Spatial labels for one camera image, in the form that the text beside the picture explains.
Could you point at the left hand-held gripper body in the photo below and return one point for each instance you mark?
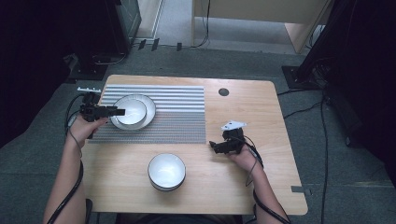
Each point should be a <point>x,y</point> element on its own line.
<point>90,105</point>

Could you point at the black stand base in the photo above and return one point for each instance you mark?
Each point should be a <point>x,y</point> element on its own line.
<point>299,77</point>
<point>88,70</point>

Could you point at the black round table grommet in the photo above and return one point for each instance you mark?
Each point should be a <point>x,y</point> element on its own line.
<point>223,92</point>

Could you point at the person's dark clothing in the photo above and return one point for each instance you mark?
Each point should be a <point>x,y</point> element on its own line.
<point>177,219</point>

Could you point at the white plate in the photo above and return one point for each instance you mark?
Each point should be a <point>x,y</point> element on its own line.
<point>151,107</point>

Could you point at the grey tape strip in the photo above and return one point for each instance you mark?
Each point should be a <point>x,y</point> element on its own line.
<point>300,189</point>

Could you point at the dark curtain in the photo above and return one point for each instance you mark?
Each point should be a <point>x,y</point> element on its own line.
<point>367,77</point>
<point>37,46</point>

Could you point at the grey striped placemat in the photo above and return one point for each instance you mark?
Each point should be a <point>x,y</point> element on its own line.
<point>180,118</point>

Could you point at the light wooden desk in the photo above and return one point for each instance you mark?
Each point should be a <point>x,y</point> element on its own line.
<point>264,11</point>

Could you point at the black equipment case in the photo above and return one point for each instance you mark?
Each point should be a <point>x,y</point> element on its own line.
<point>124,25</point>

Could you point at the black tape piece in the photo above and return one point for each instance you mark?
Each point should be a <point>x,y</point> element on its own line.
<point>142,44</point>
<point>179,46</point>
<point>155,44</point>

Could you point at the person's left hand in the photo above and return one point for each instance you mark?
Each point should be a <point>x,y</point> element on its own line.
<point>82,129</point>

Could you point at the person's right hand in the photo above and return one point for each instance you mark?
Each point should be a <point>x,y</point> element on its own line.
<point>246,160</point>

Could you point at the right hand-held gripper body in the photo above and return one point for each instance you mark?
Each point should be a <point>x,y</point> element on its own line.
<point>233,141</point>

